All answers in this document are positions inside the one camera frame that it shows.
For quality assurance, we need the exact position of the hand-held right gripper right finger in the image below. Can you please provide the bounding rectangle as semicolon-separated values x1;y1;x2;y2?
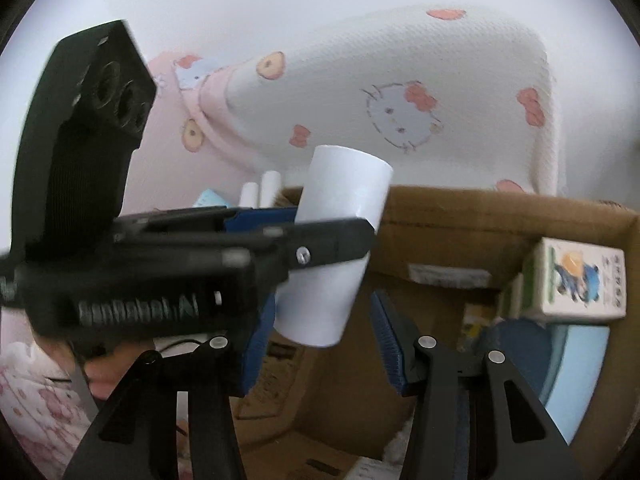
369;290;583;480

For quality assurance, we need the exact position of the yellow printed paper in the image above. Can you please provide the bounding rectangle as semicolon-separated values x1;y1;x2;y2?
461;304;497;347

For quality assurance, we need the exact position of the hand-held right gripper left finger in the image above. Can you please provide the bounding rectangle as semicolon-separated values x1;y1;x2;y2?
62;285;279;480

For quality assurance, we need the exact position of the white fluffy cloth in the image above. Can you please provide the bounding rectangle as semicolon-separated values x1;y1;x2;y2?
382;410;417;463

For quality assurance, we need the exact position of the person's left hand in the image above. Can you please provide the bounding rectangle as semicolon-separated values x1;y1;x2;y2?
80;347;147;403

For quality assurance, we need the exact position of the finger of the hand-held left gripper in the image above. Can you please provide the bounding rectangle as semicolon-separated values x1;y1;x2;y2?
220;217;376;275
117;206;302;235

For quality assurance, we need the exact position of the green white carton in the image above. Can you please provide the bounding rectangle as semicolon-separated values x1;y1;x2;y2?
496;272;526;319

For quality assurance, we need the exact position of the pink cat print pillow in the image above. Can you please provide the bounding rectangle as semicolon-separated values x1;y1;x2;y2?
145;50;261;167

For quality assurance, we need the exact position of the cartoon print carton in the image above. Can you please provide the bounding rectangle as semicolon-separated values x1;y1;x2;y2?
520;236;629;322

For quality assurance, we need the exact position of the light blue plastic container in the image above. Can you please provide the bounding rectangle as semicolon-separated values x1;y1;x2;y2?
542;322;612;413

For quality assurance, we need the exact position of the white cat print pillow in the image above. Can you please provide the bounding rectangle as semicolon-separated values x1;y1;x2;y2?
224;5;567;197

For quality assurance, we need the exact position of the light blue tissue packet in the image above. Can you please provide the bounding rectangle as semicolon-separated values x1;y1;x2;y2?
192;189;232;209

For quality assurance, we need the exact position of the brown cardboard box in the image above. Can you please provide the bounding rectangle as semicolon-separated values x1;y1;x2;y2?
232;185;640;480

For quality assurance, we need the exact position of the dark blue round lid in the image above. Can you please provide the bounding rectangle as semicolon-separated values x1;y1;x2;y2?
477;317;553;411

